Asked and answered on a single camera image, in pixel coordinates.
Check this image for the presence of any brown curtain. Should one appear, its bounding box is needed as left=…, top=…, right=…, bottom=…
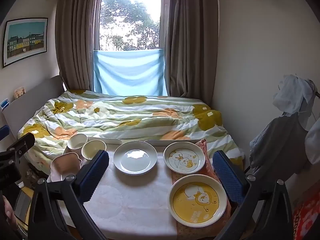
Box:
left=164, top=0, right=221, bottom=98
left=55, top=0, right=101, bottom=92

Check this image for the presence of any white mesh garment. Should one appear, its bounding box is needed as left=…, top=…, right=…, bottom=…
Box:
left=304, top=122, right=320, bottom=166

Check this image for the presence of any yellow cartoon print plate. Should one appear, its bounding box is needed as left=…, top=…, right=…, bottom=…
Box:
left=168, top=174, right=228, bottom=228

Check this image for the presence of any pink floral table cloth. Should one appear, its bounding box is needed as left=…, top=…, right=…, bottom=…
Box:
left=171, top=139, right=233, bottom=240

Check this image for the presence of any person's left hand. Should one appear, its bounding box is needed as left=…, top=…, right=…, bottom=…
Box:
left=4, top=201, right=18, bottom=228

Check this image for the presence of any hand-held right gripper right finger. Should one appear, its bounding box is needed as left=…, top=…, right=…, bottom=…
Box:
left=212, top=150, right=293, bottom=240

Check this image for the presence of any light blue cloth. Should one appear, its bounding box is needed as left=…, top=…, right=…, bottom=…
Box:
left=93, top=49, right=168, bottom=97

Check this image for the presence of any window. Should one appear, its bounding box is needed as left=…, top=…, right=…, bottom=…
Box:
left=95, top=0, right=171, bottom=52

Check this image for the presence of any white hanging garment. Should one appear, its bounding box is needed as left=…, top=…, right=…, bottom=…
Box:
left=272, top=74, right=317, bottom=131

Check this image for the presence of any pink bear-shaped plate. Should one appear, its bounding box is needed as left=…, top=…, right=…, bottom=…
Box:
left=51, top=152, right=83, bottom=176

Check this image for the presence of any tall white bowl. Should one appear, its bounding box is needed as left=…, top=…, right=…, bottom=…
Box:
left=67, top=133, right=88, bottom=153

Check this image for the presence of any cream bowl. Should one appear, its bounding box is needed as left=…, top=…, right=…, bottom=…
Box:
left=81, top=139, right=107, bottom=160

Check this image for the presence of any clear plastic bottle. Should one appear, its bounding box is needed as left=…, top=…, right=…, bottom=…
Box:
left=25, top=169, right=40, bottom=188

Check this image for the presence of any grey hanging garment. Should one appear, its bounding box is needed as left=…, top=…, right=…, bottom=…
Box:
left=249, top=112, right=311, bottom=176

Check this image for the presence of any red patterned cloth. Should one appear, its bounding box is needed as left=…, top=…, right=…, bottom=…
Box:
left=291, top=194, right=320, bottom=240

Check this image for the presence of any plain white plate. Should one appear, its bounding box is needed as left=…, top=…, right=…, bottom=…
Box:
left=113, top=141, right=158, bottom=175

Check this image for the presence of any yellow box with grey panel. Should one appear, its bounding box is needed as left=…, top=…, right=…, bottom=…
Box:
left=14, top=185, right=34, bottom=227

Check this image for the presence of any framed picture of houses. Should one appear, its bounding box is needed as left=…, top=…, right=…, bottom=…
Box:
left=2, top=17, right=48, bottom=69

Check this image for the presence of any white table cloth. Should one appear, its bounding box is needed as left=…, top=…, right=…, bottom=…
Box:
left=47, top=142, right=180, bottom=240

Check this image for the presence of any floral striped blanket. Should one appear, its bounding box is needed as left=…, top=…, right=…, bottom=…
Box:
left=17, top=89, right=245, bottom=171

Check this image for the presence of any grey headboard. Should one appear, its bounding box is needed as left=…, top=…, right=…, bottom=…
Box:
left=1, top=75, right=67, bottom=138

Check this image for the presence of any white table rail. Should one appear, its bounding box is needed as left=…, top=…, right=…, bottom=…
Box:
left=86, top=137, right=123, bottom=146

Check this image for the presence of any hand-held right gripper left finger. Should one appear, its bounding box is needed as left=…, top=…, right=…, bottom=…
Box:
left=27, top=150, right=110, bottom=240

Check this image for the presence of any white duck print plate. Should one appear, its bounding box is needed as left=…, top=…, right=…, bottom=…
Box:
left=163, top=142, right=206, bottom=175

